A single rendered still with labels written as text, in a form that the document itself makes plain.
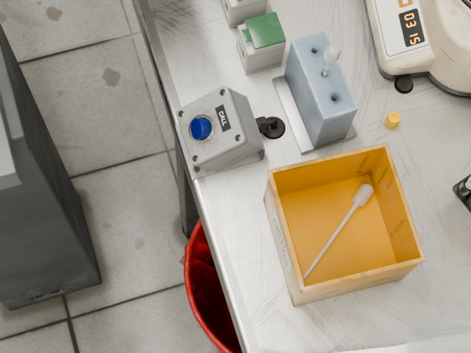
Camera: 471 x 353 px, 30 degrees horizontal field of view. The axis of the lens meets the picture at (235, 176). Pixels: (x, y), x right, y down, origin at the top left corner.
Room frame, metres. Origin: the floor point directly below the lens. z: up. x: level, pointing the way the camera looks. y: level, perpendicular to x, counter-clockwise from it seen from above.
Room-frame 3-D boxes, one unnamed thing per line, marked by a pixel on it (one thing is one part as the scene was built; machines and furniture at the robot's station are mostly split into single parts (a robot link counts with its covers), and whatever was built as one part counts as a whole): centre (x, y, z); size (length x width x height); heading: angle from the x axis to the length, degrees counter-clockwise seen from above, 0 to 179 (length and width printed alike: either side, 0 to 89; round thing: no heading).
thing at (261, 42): (0.48, -0.01, 0.91); 0.05 x 0.04 x 0.07; 114
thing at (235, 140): (0.37, 0.01, 0.92); 0.13 x 0.07 x 0.08; 114
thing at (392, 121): (0.41, -0.18, 0.89); 0.02 x 0.02 x 0.02
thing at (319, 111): (0.42, -0.08, 0.92); 0.10 x 0.07 x 0.10; 26
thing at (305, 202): (0.26, -0.12, 0.93); 0.13 x 0.13 x 0.10; 21
